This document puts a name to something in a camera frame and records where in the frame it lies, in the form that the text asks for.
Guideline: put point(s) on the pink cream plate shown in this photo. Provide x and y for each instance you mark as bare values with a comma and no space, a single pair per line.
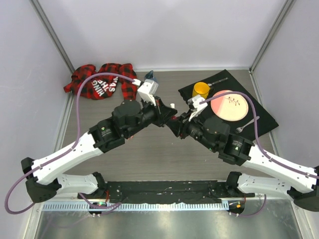
231,107

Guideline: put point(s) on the blue ceramic jug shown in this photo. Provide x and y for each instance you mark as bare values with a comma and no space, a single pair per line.
150,76

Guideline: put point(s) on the yellow mug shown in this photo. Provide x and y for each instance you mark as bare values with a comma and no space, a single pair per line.
202,89

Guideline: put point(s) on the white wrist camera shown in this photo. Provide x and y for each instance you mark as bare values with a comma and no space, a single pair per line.
146,90
197,104

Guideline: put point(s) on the white cable duct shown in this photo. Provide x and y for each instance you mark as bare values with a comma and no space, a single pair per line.
82,206

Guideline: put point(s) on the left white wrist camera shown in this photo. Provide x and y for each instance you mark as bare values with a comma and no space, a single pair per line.
146,90

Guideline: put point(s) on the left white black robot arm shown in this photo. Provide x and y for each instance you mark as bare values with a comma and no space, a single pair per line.
47,176

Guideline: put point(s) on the silver fork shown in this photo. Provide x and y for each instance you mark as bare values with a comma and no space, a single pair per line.
240,129

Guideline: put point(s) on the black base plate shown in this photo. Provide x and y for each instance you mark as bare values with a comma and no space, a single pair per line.
167,192

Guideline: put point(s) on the dark handled knife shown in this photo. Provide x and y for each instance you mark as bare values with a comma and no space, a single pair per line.
218,81

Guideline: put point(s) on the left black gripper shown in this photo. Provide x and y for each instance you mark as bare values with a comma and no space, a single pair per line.
163,113

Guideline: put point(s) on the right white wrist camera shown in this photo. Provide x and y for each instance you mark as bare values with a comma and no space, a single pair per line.
197,104

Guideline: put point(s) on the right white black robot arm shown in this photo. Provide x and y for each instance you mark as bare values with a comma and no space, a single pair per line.
288,179

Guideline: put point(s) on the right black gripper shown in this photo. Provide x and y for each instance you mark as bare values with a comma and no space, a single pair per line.
181,124

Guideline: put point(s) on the red black plaid shirt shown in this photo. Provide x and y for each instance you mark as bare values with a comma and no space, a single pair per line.
102,87

